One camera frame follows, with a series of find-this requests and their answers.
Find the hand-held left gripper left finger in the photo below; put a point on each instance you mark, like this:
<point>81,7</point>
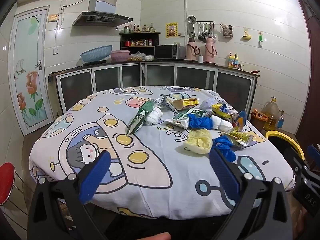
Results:
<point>96,175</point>

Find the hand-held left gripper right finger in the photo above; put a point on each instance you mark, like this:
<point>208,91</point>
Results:
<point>225,175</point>

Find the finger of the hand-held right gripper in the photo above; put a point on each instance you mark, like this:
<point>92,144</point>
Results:
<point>314,152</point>

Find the yellow-rimmed black trash bin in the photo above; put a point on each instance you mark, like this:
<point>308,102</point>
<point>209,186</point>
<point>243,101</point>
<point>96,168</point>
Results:
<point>275,133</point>

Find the yellow blue wrapper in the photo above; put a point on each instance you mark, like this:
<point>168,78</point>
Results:
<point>221,110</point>

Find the green white packet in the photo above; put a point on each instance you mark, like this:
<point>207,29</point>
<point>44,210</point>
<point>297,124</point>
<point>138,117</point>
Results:
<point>181,121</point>

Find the person's left hand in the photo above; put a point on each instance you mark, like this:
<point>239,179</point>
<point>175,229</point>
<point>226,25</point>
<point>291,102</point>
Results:
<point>155,236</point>

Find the blue glove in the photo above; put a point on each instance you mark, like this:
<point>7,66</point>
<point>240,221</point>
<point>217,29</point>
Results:
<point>200,121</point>
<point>225,145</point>

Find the yellow green wrapper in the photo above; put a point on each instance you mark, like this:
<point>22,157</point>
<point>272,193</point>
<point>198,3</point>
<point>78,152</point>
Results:
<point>240,137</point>

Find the pale yellow plastic wrap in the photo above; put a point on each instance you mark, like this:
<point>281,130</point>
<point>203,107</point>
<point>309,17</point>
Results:
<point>198,141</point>

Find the blue liquid bottle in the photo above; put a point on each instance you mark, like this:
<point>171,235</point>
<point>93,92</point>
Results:
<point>280,122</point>

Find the crumpled white tissue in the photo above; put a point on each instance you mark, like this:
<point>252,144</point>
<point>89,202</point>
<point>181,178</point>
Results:
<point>222,124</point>

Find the cartoon printed tablecloth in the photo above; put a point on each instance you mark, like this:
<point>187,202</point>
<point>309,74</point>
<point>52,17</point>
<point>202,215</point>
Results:
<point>150,170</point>

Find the large cooking oil bottle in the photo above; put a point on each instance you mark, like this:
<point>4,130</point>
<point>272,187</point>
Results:
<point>271,115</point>

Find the orange blue wrapper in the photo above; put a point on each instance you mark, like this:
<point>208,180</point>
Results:
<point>241,120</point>

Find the brown waste bin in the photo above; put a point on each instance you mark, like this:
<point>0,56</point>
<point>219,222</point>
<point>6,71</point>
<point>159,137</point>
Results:
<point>258,122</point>

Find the long green wrapper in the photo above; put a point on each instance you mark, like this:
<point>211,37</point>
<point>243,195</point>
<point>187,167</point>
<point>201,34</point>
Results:
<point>140,116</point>

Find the clear plastic bag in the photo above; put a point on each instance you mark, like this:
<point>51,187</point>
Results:
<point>208,102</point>

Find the tan yellow paper box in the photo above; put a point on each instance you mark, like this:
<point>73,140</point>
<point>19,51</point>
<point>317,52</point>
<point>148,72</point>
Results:
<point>186,103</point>

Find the white tissue ball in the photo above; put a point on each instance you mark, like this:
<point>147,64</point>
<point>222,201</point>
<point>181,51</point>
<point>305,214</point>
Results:
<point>153,116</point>

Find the red stool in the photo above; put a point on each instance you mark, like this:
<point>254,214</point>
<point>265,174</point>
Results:
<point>6,182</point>

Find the silver foil wrapper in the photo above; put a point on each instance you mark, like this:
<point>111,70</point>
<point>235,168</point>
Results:
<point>162,102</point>

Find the brown wooden door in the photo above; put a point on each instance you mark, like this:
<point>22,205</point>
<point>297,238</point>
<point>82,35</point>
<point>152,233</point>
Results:
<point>308,55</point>

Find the glass door kitchen cabinet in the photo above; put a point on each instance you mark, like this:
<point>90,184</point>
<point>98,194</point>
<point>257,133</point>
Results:
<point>195,77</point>

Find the black induction cooker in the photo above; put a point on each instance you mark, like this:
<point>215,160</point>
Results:
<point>95,63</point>

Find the detergent bottles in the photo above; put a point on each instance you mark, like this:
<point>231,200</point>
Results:
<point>233,61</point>

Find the pink plastic basin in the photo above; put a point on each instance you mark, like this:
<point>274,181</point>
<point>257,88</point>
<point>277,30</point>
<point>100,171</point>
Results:
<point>120,56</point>

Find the blue plastic basket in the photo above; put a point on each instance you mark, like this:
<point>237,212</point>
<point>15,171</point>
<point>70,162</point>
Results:
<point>96,52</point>

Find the green white brush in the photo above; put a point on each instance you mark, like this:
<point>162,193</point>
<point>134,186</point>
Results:
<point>260,41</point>

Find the pink thermos flask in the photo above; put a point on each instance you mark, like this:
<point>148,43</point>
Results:
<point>192,50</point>
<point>210,51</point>

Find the plastic bag of food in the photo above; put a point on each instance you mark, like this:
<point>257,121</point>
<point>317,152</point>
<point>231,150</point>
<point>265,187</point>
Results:
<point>136,56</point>

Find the yellow hanging scoop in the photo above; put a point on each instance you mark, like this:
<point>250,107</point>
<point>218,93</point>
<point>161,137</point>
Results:
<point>246,37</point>

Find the black microwave oven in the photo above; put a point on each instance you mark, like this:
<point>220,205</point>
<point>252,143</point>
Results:
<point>166,52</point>

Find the flower painted door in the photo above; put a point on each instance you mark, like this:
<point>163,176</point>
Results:
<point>30,55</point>

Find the row of seasoning jars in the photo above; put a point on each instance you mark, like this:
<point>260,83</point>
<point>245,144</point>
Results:
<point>137,42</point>

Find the chopstick holder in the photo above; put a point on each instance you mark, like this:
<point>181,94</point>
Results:
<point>227,32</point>

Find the black corner shelf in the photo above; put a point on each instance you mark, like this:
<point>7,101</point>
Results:
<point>140,35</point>

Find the rack of hanging utensils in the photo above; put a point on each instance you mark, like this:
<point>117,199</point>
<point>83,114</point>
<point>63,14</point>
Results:
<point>203,30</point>

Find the row of glass bottles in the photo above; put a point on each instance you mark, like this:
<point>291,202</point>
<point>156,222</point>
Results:
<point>140,28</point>

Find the steel range hood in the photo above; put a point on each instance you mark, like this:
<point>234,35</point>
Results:
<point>103,17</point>

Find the yellow wall poster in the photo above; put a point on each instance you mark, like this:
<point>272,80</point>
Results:
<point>171,30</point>

